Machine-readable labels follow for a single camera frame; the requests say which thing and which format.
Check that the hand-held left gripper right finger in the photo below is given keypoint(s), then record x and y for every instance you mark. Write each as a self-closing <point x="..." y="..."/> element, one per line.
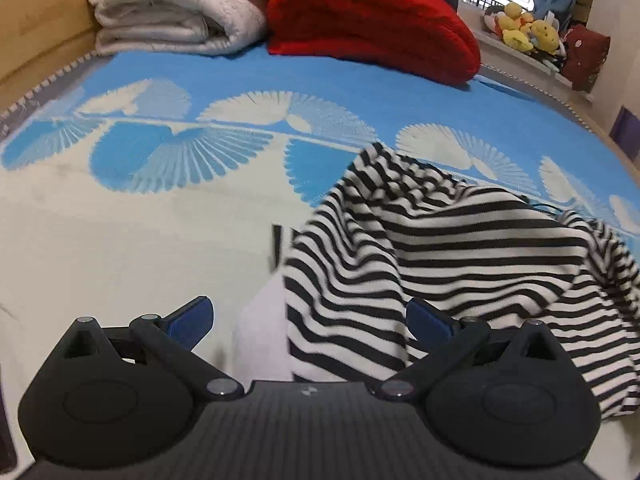
<point x="427" y="322"/>

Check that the folded white blanket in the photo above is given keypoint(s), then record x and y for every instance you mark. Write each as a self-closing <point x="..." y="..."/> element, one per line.
<point x="165" y="10"/>

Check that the blue white patterned blanket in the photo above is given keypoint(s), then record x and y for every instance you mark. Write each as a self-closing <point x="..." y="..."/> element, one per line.
<point x="150" y="240"/>

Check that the black white striped shirt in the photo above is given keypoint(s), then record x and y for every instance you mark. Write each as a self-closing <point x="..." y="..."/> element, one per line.
<point x="450" y="240"/>

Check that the purple box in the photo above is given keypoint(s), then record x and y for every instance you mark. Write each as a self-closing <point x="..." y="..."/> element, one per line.
<point x="627" y="132"/>

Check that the wooden headboard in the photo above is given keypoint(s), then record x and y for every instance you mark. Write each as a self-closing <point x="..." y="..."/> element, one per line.
<point x="40" y="20"/>

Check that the pile of yellow plush toys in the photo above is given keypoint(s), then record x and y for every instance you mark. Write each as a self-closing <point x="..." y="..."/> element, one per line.
<point x="520" y="35"/>

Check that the white windowsill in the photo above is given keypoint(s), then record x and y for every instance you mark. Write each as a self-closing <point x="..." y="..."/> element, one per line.
<point x="500" y="57"/>

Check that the dark red cushion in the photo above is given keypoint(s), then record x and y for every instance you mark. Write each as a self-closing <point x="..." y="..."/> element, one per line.
<point x="587" y="55"/>

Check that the folded red blanket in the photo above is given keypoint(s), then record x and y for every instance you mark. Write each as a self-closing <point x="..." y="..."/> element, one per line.
<point x="370" y="15"/>

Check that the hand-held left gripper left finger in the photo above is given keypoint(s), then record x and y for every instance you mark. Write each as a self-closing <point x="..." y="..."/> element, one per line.
<point x="192" y="322"/>

